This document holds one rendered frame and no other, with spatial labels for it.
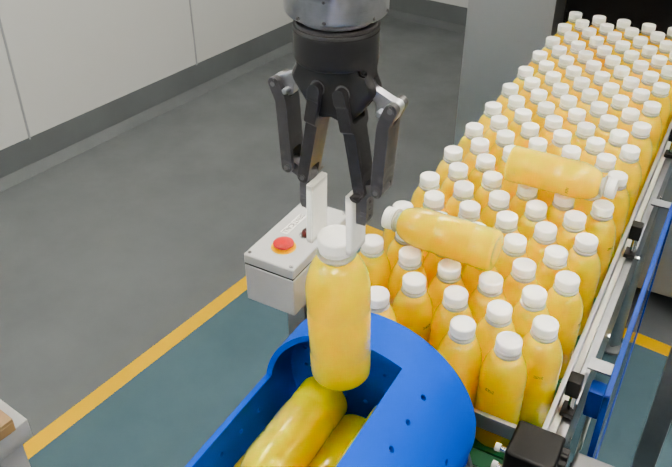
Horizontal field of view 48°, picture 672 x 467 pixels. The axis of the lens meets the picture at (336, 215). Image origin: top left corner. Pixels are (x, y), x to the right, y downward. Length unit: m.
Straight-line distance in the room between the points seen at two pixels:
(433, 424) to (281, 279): 0.46
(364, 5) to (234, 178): 3.07
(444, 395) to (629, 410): 1.77
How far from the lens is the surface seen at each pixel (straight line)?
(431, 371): 0.93
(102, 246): 3.31
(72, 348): 2.85
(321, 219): 0.76
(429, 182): 1.48
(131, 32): 4.21
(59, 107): 4.02
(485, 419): 1.20
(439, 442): 0.91
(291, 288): 1.27
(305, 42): 0.63
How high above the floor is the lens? 1.86
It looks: 34 degrees down
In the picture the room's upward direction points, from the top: straight up
